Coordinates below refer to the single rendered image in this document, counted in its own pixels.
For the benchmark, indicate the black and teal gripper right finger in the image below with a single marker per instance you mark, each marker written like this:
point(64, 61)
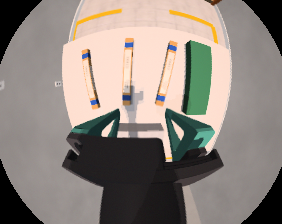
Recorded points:
point(196, 134)

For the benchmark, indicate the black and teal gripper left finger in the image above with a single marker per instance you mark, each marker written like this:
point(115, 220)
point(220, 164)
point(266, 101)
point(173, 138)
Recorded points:
point(97, 125)

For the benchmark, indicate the brown cardboard box with blue bands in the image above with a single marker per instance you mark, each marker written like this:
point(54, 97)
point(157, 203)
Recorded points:
point(127, 70)

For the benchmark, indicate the dark green flat box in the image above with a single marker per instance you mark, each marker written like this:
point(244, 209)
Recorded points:
point(198, 78)

